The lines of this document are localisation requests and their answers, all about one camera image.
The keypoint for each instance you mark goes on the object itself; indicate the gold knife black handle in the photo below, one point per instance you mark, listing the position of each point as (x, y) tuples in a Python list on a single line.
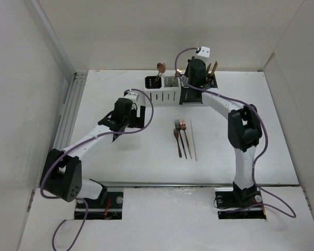
[(213, 70)]

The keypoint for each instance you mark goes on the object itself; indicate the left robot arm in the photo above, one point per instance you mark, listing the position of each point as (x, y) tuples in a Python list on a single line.
[(62, 173)]

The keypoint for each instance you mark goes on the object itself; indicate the aluminium rail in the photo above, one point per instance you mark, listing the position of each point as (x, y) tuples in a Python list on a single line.
[(67, 112), (160, 184)]

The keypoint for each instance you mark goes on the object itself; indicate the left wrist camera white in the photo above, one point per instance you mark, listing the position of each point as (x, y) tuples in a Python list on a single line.
[(131, 95)]

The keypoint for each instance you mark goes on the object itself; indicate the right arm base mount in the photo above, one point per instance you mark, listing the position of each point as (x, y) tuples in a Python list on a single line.
[(231, 207)]

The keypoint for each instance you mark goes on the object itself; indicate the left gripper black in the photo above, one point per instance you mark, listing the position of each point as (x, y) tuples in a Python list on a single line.
[(137, 121)]

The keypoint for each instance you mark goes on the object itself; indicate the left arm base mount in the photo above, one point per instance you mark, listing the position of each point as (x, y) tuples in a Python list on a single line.
[(109, 207)]

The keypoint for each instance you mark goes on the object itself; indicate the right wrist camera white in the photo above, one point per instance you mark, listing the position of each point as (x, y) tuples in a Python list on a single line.
[(202, 53)]

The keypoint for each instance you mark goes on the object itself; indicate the small copper spoon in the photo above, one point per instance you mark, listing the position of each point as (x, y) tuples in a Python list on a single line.
[(160, 69)]

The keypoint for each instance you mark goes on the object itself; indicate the white utensil holder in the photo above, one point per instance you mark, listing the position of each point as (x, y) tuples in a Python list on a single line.
[(163, 92)]

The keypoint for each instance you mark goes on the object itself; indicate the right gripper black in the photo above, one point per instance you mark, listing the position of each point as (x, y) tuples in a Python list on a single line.
[(186, 72)]

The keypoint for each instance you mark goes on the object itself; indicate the front aluminium rail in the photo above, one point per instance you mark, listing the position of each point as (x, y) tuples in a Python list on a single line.
[(160, 184)]

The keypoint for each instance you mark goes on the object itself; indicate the large copper spoon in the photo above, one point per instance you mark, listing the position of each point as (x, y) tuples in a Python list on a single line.
[(156, 79)]

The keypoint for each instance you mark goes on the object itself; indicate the metal chopstick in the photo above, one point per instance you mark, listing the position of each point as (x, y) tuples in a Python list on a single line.
[(193, 139)]

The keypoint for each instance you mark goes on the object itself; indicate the gold fork dark handle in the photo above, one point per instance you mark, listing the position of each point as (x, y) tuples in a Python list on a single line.
[(177, 74)]

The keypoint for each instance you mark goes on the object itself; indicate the black utensil holder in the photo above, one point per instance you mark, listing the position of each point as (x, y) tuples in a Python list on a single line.
[(189, 95)]

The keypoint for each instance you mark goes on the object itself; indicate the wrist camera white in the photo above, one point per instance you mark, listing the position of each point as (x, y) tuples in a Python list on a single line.
[(131, 95), (202, 53)]

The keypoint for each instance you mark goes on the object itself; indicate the aluminium rail left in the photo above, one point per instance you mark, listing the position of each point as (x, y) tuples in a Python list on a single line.
[(67, 112)]

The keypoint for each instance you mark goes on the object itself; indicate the black fork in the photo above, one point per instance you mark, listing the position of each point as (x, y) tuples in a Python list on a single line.
[(178, 129)]

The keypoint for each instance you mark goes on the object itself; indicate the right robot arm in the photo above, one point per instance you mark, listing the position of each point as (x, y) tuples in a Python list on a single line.
[(245, 128)]

